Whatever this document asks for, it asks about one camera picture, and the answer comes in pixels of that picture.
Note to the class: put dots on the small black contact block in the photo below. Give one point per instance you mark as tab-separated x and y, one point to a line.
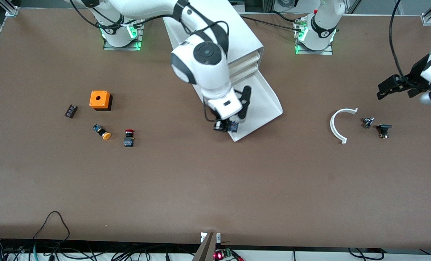
71	111

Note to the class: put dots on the middle white cabinet drawer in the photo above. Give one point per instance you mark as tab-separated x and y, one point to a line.
246	72

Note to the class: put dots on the lowest white cabinet drawer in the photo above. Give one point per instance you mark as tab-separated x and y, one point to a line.
266	105

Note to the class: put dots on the orange button enclosure box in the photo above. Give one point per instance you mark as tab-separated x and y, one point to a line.
99	99

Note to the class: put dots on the small grey black switch part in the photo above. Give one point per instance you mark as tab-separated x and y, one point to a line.
368	122

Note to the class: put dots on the black flat-head switch part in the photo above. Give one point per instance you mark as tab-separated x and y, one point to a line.
384	127

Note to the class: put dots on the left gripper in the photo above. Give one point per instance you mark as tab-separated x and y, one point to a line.
415	77

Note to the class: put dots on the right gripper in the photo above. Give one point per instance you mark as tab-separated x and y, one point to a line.
225	123

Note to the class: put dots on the yellow push button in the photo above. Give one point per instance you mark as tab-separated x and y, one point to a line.
106	135

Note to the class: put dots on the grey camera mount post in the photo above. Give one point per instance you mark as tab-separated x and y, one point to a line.
206	250

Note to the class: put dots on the green push button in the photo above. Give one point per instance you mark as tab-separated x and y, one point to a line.
230	127

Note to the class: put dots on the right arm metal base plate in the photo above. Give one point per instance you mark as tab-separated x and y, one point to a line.
123	48

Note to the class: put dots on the red push button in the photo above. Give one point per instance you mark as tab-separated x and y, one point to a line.
128	139

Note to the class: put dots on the small white mounting bracket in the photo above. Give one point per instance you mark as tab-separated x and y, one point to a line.
203	237

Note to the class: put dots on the circuit board with red light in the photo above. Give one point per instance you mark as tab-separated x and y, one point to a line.
219	255

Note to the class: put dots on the white curved plastic arc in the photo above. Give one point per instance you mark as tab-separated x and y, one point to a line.
332	127

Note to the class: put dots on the white drawer cabinet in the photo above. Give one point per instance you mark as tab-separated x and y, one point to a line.
244	32

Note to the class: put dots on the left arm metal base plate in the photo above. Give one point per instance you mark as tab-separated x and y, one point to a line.
313	52

